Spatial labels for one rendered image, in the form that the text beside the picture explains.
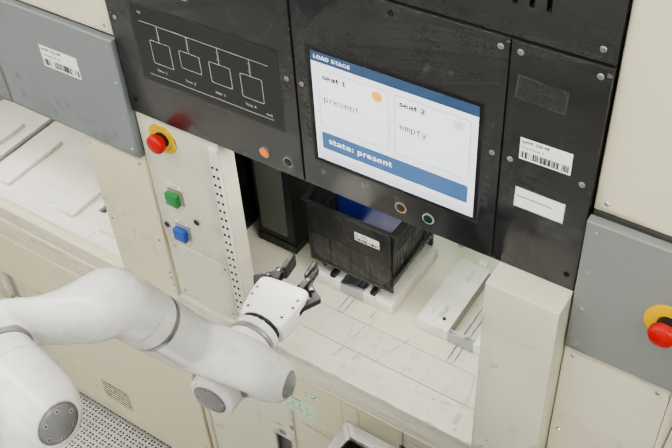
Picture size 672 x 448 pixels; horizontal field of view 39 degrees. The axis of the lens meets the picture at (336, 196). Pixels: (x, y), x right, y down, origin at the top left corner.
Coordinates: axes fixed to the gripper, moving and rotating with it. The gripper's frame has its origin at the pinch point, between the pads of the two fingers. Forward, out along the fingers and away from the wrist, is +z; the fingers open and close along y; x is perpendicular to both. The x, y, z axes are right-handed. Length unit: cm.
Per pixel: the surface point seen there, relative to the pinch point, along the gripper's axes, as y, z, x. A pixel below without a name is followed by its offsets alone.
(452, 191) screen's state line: 29.4, -1.9, 32.1
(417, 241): 10.4, 31.4, -18.0
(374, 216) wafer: 0.0, 32.1, -15.1
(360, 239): 1.6, 21.7, -11.9
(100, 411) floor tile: -88, 14, -119
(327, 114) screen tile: 7.5, 0.8, 38.0
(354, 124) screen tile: 12.5, 0.2, 38.0
